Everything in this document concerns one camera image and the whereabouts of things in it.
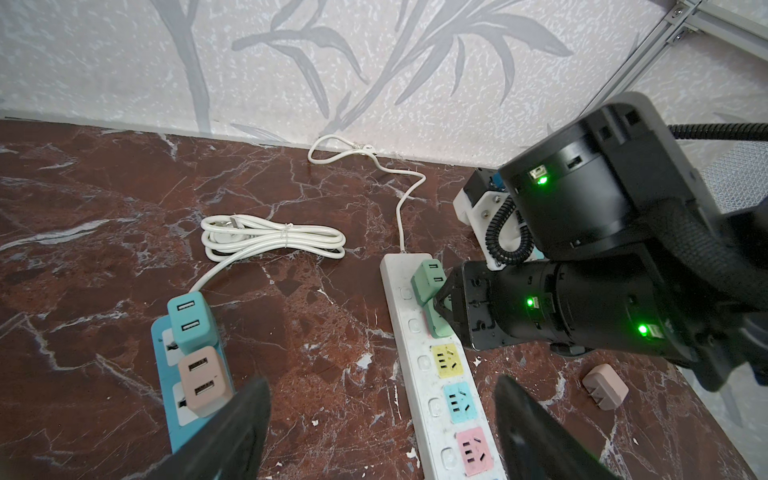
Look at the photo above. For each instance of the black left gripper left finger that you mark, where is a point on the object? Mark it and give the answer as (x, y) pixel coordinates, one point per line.
(230, 445)

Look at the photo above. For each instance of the green charger plug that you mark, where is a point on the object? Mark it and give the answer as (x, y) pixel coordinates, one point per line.
(438, 326)
(427, 280)

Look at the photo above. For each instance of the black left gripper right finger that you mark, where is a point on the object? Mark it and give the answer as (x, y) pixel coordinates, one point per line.
(534, 444)

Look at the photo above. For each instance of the pink charger plug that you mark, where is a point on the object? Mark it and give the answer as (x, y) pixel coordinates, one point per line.
(205, 381)
(605, 387)

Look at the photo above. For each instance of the coiled white cable teal strip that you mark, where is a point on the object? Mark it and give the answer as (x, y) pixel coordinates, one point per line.
(228, 239)

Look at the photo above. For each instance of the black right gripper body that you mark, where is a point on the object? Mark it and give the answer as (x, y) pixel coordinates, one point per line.
(627, 300)

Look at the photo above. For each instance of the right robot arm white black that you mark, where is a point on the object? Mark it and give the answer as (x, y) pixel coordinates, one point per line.
(609, 239)

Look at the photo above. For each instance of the long white power strip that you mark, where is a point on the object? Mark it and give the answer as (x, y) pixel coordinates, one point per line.
(453, 434)

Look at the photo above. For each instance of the teal charger plug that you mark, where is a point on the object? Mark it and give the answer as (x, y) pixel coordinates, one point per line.
(192, 323)

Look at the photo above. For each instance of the teal power strip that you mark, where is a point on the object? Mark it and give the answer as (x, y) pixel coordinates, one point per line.
(182, 423)

